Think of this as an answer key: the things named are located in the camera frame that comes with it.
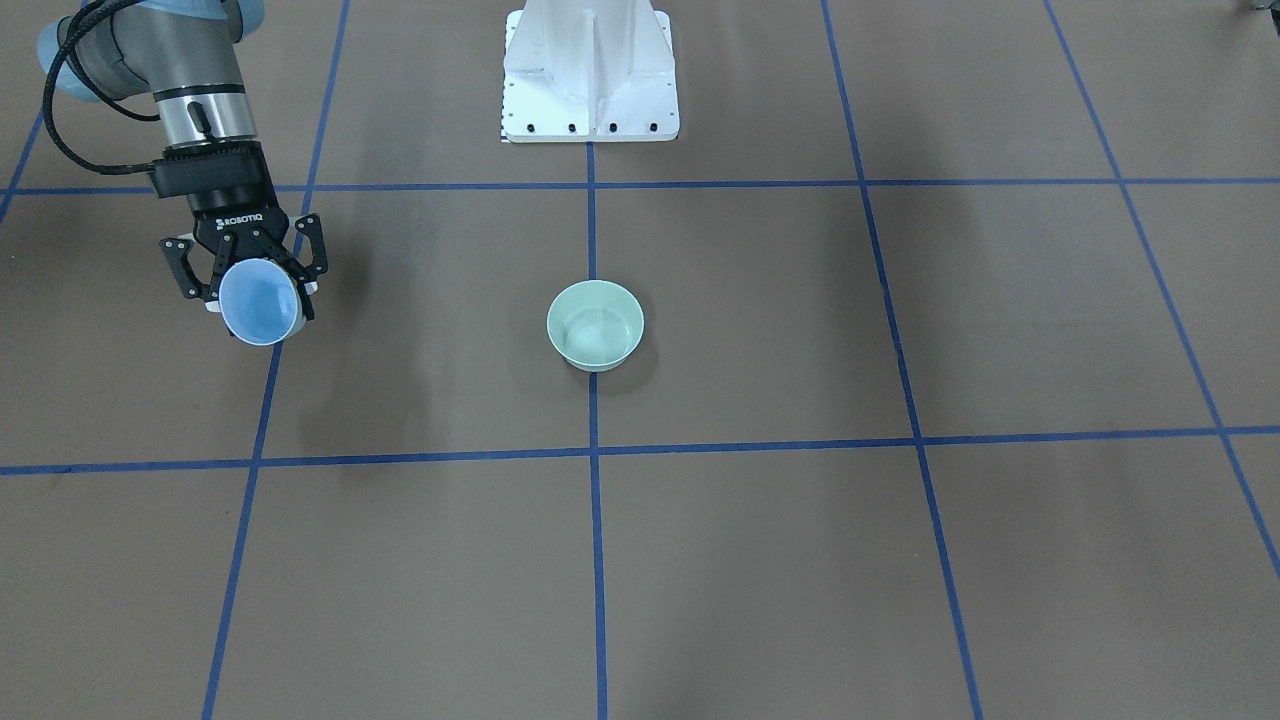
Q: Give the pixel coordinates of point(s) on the light blue plastic cup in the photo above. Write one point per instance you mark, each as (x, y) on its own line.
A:
(259, 303)

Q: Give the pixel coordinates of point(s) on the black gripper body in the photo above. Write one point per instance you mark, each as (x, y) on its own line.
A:
(238, 205)

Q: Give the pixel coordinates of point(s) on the white camera mast base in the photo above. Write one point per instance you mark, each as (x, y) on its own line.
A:
(589, 72)

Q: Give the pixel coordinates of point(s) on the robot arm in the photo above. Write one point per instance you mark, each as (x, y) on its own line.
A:
(182, 54)

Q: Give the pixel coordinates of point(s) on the mint green bowl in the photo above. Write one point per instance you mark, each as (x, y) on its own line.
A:
(595, 325)

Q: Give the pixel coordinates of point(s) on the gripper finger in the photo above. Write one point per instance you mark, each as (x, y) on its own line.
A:
(276, 229)
(176, 252)

